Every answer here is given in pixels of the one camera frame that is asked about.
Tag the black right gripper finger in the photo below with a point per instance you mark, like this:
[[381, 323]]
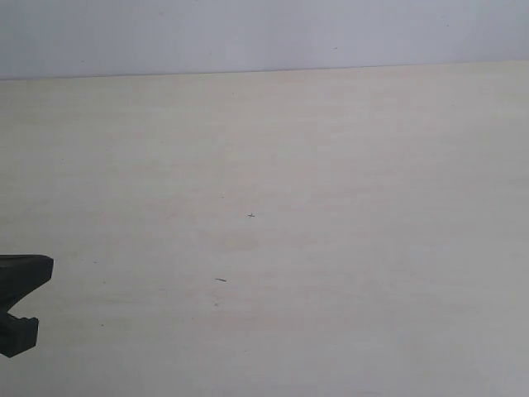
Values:
[[21, 275]]

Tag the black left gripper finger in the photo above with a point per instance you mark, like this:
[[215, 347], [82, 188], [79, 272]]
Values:
[[17, 334]]

